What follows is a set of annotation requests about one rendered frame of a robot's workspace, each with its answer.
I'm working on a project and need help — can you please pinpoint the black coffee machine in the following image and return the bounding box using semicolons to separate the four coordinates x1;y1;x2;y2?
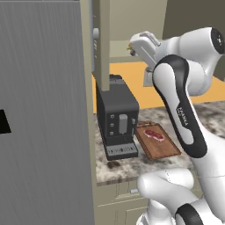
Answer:
95;74;141;162

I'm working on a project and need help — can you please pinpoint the beige wall cabinet door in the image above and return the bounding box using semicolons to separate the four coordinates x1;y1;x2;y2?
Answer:
91;0;111;92

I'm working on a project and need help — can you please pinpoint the wooden cutting board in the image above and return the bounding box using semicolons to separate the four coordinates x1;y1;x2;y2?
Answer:
134;120;183;162

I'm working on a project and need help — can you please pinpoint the beige base cabinet door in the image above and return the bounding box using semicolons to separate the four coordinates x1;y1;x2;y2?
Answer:
97;204;151;225

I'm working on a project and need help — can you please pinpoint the red raw steak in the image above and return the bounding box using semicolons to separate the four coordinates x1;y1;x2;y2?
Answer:
142;128;166;143

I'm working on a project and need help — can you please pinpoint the beige drawer front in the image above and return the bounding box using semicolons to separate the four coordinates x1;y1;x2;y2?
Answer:
96;178;148;207

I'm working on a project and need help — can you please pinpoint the beige fridge housing panel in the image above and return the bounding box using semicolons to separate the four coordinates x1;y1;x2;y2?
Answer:
78;0;98;225

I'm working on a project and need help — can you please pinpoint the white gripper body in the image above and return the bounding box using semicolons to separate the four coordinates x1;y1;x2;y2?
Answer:
127;31;162;70

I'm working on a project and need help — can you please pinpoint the grey cabinet door handle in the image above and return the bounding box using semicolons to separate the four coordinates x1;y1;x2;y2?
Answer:
92;27;100;40

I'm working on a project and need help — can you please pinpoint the grey fridge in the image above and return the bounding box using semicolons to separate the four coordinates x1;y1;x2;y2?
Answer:
0;0;96;225

